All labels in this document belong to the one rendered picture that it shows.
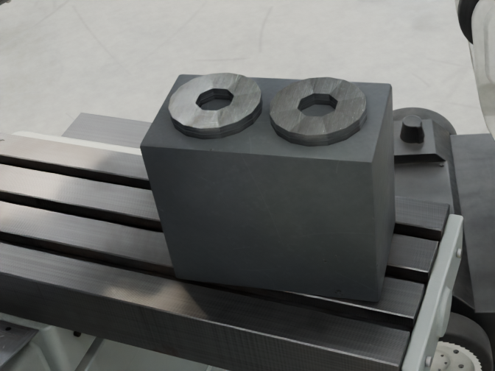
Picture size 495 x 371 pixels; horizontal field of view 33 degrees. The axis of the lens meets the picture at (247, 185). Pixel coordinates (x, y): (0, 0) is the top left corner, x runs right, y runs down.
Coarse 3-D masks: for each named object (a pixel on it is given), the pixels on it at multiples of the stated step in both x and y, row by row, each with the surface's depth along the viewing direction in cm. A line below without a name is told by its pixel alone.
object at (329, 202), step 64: (192, 128) 78; (256, 128) 78; (320, 128) 75; (384, 128) 78; (192, 192) 81; (256, 192) 79; (320, 192) 77; (384, 192) 81; (192, 256) 88; (256, 256) 85; (320, 256) 82; (384, 256) 86
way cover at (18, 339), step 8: (0, 320) 100; (0, 328) 99; (8, 328) 99; (16, 328) 99; (24, 328) 99; (32, 328) 99; (8, 336) 98; (16, 336) 97; (24, 336) 97; (32, 336) 97; (0, 344) 96; (8, 344) 96; (16, 344) 96; (24, 344) 96; (0, 352) 95; (8, 352) 95; (16, 352) 95; (0, 360) 94; (8, 360) 94; (0, 368) 93
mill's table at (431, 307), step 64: (0, 192) 107; (64, 192) 105; (128, 192) 103; (0, 256) 98; (64, 256) 100; (128, 256) 95; (448, 256) 90; (64, 320) 97; (128, 320) 92; (192, 320) 87; (256, 320) 85; (320, 320) 84; (384, 320) 86; (448, 320) 91
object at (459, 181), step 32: (416, 128) 159; (416, 160) 160; (448, 160) 159; (480, 160) 161; (416, 192) 154; (448, 192) 153; (480, 192) 155; (480, 224) 149; (480, 256) 143; (480, 288) 138; (480, 320) 136
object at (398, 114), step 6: (402, 108) 172; (408, 108) 171; (414, 108) 171; (420, 108) 171; (396, 114) 171; (402, 114) 170; (408, 114) 170; (414, 114) 170; (420, 114) 170; (426, 114) 170; (432, 114) 170; (438, 114) 172; (396, 120) 169; (402, 120) 169; (438, 120) 170; (444, 120) 171; (444, 126) 170; (450, 126) 172; (450, 132) 170; (456, 132) 174
